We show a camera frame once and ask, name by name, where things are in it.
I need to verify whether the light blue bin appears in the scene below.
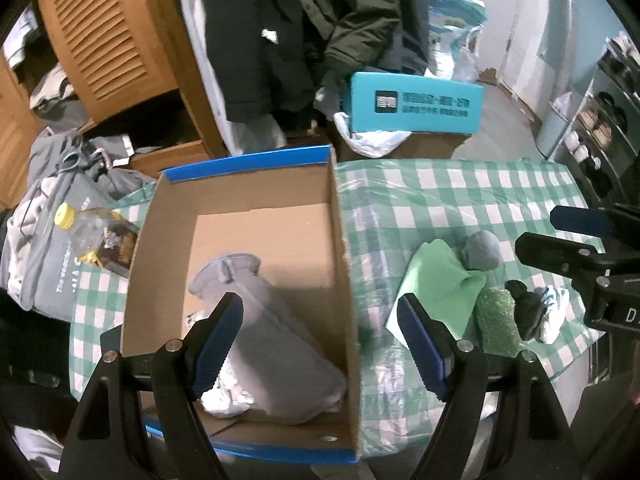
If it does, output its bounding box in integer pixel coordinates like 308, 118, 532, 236
535, 92, 581, 159

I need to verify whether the black sock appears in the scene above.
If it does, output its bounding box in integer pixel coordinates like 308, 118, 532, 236
504, 280, 547, 343

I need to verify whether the grey fleece cloth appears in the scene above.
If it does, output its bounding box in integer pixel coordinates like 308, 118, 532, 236
188, 254, 349, 426

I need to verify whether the white patterned cloth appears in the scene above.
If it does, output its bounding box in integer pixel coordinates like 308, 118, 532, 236
186, 310, 258, 419

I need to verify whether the white crumpled cloth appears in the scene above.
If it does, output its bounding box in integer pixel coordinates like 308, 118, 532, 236
11, 424, 67, 472

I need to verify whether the black hanging jacket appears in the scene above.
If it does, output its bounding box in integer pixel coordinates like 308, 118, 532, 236
202, 0, 322, 124

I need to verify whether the wooden cabinet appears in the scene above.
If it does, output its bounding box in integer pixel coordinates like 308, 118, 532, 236
0, 55, 47, 211

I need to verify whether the white plastic bag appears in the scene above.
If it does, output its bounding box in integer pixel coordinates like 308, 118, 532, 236
332, 111, 414, 159

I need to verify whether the grey tote bag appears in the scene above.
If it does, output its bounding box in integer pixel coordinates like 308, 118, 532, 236
0, 167, 157, 322

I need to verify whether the olive hanging jacket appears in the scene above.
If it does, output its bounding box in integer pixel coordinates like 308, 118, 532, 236
300, 0, 432, 82

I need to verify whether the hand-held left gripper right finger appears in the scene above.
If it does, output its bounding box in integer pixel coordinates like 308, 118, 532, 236
396, 292, 584, 480

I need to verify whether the louvred wooden door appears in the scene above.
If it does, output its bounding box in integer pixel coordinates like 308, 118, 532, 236
37, 0, 182, 124

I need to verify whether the grey sock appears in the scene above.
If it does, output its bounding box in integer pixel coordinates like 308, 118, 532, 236
460, 230, 504, 272

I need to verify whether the light green cloth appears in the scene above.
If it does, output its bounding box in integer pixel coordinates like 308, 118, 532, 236
385, 239, 487, 342

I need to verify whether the wooden drawer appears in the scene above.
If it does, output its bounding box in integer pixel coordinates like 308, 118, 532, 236
125, 137, 212, 179

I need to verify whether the blue plastic bag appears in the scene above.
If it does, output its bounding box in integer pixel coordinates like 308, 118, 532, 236
425, 0, 489, 82

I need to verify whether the white blue striped sock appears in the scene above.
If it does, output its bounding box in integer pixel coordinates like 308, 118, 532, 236
537, 285, 571, 346

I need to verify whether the teal cardboard box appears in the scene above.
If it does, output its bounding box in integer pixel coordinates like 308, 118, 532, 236
340, 71, 485, 136

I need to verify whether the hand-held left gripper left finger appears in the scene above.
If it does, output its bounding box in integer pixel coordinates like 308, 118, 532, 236
60, 292, 245, 480

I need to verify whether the green checked tablecloth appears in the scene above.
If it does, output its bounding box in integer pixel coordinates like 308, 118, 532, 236
69, 157, 609, 461

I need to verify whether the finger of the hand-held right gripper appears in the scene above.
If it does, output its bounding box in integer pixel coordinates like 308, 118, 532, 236
514, 232, 610, 282
549, 203, 640, 242

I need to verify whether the grey hoodie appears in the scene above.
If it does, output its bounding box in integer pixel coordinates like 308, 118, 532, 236
27, 129, 136, 183

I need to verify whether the blue rimmed cardboard box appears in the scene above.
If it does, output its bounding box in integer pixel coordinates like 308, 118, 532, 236
120, 144, 362, 465

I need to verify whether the yellow capped plastic bottle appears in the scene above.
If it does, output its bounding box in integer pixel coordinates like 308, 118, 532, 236
54, 202, 141, 279

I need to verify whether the shoe rack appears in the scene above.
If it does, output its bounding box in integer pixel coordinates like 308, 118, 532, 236
552, 34, 640, 207

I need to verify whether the black ribbed garment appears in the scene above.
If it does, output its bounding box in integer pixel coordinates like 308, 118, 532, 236
0, 290, 76, 416

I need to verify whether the green scrub pad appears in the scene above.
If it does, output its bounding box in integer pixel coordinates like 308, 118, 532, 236
475, 287, 524, 356

